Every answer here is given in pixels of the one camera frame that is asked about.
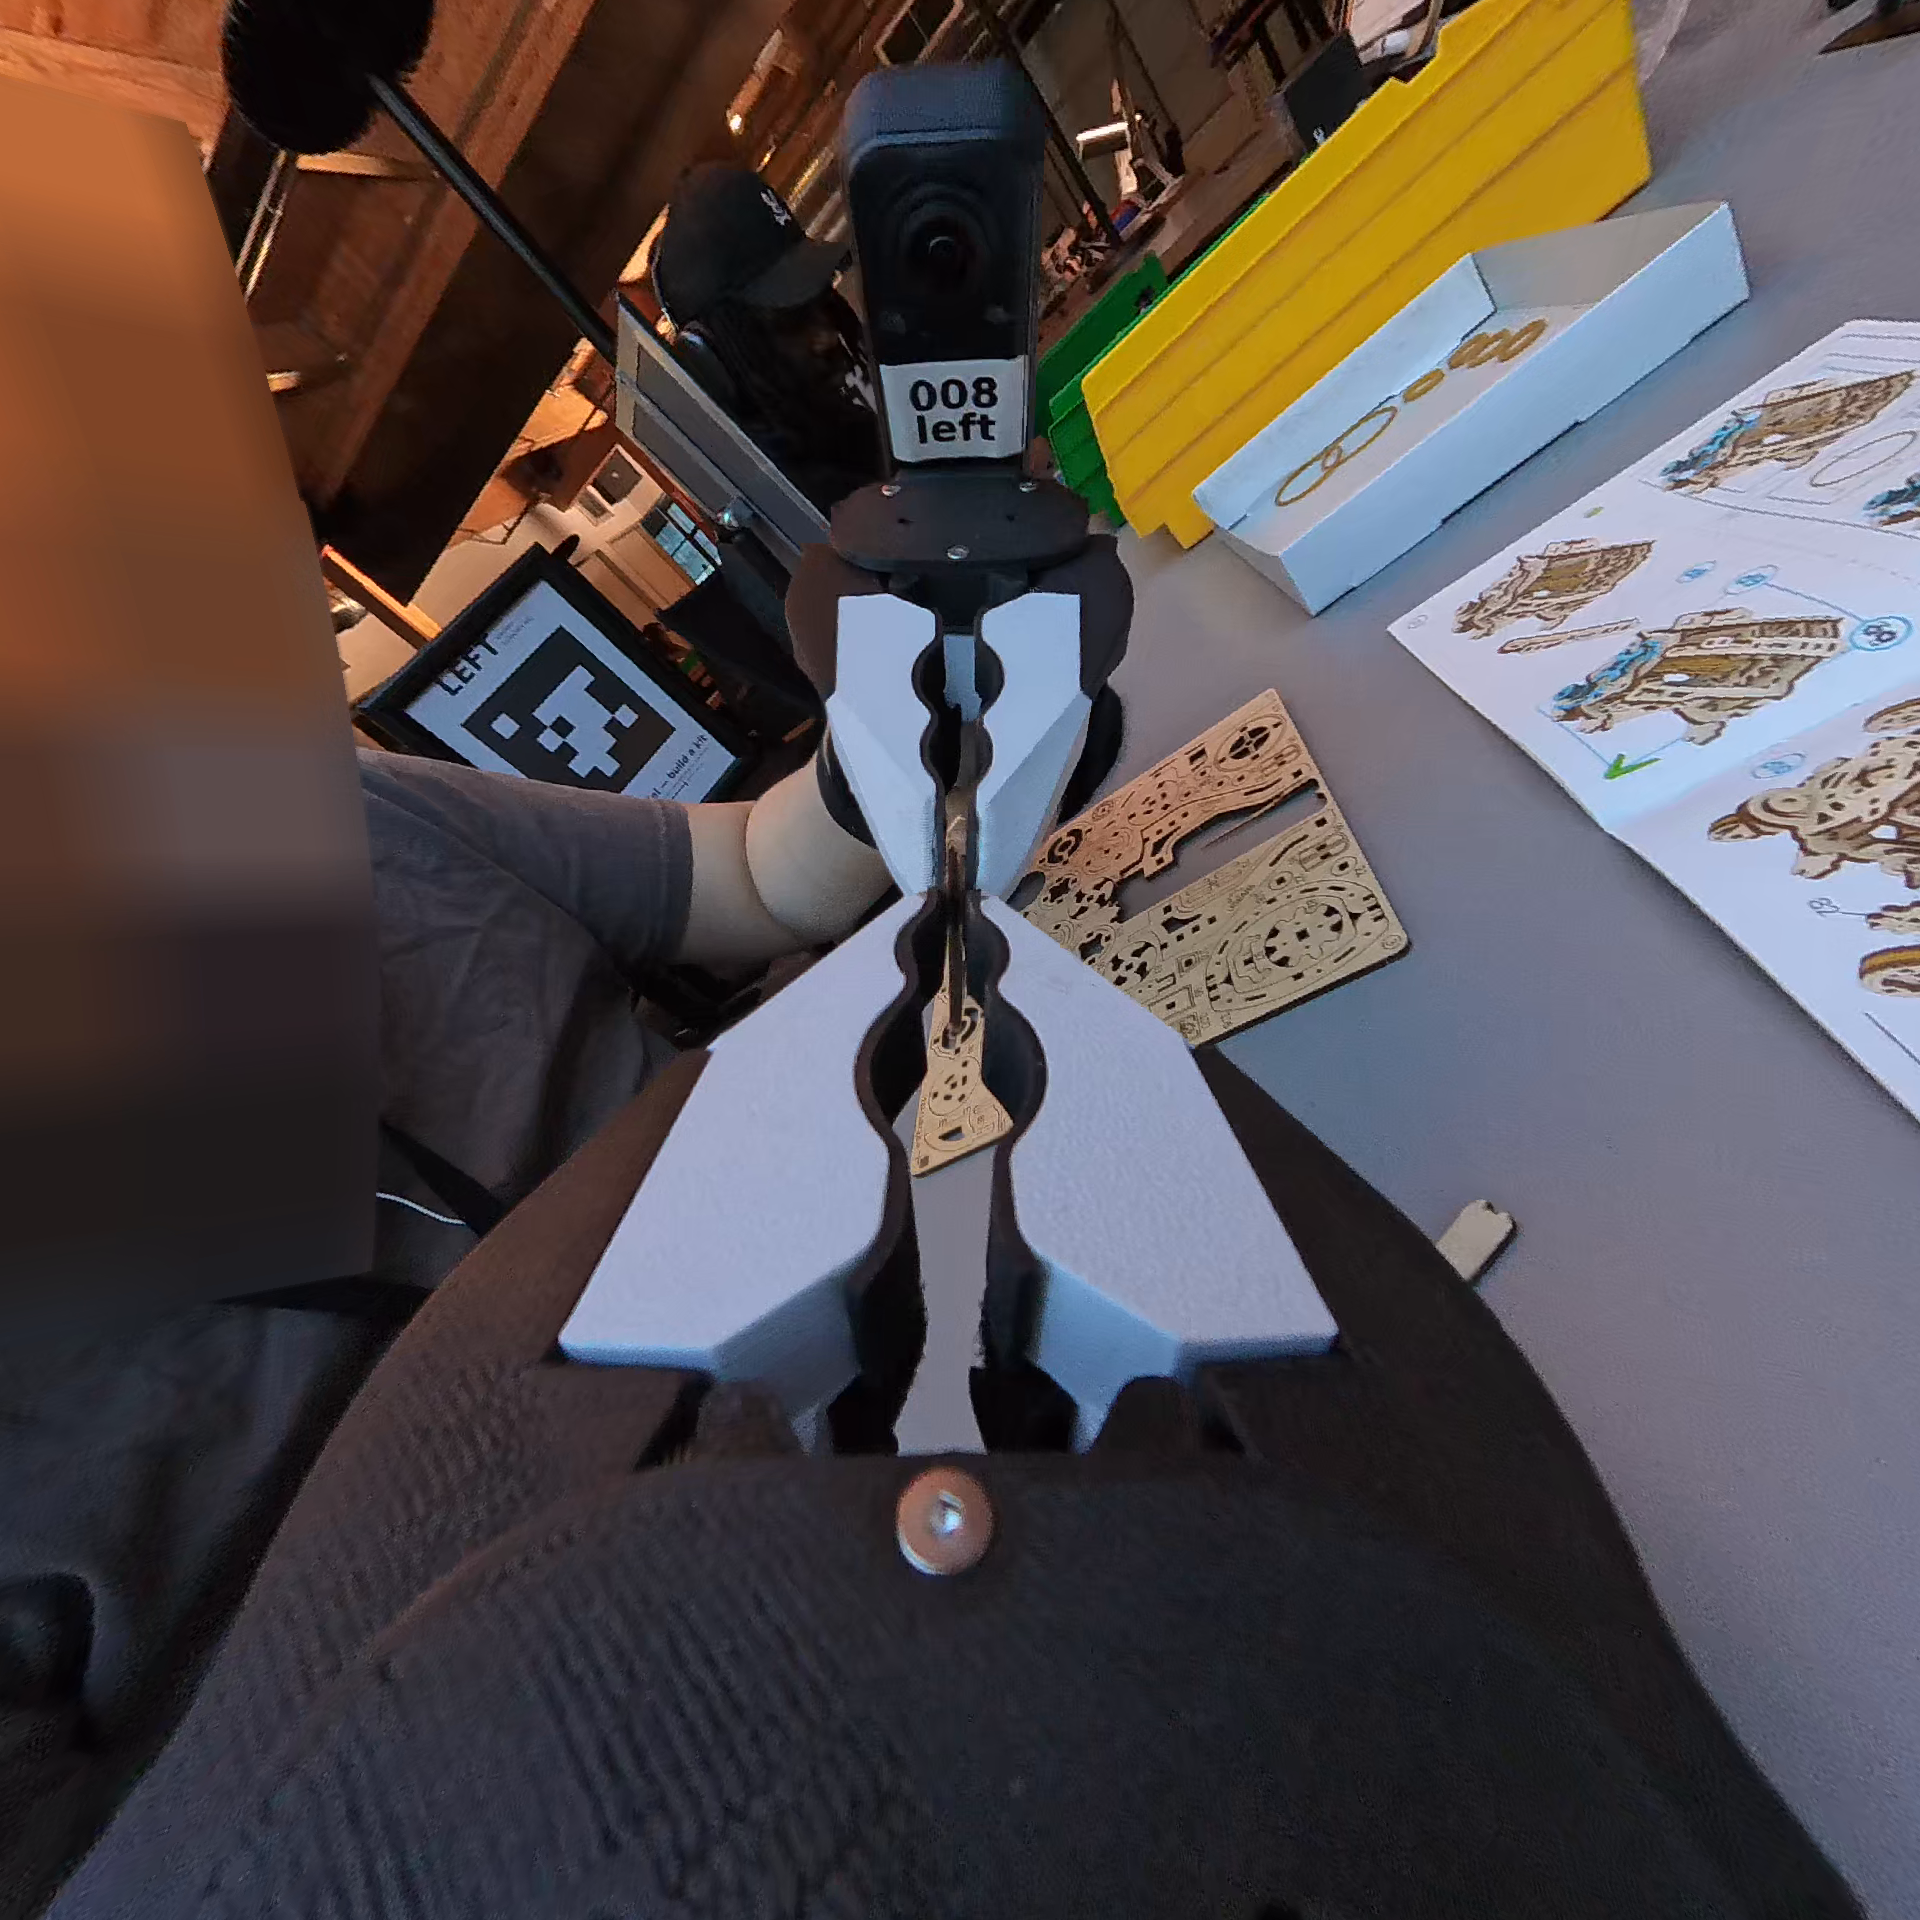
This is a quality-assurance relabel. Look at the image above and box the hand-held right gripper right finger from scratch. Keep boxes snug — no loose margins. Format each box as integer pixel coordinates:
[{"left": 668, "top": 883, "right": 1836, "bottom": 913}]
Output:
[{"left": 960, "top": 887, "right": 1340, "bottom": 1453}]

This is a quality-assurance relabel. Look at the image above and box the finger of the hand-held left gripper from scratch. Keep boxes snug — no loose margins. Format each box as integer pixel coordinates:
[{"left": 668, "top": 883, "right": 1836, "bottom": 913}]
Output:
[
  {"left": 954, "top": 593, "right": 1094, "bottom": 906},
  {"left": 824, "top": 593, "right": 963, "bottom": 902}
]

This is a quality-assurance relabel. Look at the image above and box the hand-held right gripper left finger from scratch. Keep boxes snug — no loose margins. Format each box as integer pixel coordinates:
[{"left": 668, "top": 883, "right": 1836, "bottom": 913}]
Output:
[{"left": 558, "top": 891, "right": 940, "bottom": 1453}]

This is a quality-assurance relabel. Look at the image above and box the wooden model part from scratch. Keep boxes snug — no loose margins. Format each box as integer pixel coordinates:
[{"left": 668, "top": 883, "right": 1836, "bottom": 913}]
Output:
[{"left": 908, "top": 718, "right": 1025, "bottom": 1180}]

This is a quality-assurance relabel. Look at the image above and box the person's left forearm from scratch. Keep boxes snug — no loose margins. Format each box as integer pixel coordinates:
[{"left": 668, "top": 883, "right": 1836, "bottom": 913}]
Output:
[{"left": 358, "top": 750, "right": 902, "bottom": 1052}]

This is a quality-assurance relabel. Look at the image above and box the laser-cut wooden parts sheet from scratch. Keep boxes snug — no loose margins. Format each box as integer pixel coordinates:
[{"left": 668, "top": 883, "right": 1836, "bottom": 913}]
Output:
[{"left": 1009, "top": 687, "right": 1413, "bottom": 1046}]

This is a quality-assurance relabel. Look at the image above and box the green plastic bin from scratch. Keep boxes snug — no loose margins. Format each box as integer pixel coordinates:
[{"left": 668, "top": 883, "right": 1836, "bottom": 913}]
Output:
[{"left": 1036, "top": 195, "right": 1296, "bottom": 530}]

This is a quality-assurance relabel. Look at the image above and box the framed tag sign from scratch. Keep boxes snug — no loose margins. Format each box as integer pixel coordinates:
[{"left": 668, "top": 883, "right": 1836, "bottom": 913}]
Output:
[{"left": 352, "top": 545, "right": 761, "bottom": 818}]

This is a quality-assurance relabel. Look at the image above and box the grey monitor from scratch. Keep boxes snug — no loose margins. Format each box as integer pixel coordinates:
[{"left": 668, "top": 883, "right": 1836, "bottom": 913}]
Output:
[{"left": 613, "top": 292, "right": 842, "bottom": 578}]

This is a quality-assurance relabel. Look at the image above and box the yellow plastic bin stack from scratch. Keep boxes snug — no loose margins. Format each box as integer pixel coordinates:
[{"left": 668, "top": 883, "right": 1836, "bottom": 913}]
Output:
[{"left": 1080, "top": 0, "right": 1656, "bottom": 549}]

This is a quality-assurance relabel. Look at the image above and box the white cardboard box tray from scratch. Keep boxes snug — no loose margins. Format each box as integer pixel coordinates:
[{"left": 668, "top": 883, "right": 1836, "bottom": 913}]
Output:
[{"left": 1190, "top": 198, "right": 1753, "bottom": 617}]

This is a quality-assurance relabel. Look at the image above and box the set of tan rubber bands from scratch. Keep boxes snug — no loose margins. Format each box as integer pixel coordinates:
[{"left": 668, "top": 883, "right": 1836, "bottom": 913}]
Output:
[{"left": 1272, "top": 317, "right": 1550, "bottom": 508}]

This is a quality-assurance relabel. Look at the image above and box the illustrated instruction booklet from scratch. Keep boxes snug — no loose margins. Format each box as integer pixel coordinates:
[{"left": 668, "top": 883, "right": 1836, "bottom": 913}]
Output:
[{"left": 1387, "top": 317, "right": 1920, "bottom": 1125}]

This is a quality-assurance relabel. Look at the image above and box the black fuzzy microphone on boom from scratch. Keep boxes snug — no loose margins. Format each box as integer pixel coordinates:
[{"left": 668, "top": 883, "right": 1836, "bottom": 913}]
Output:
[{"left": 221, "top": 0, "right": 633, "bottom": 361}]

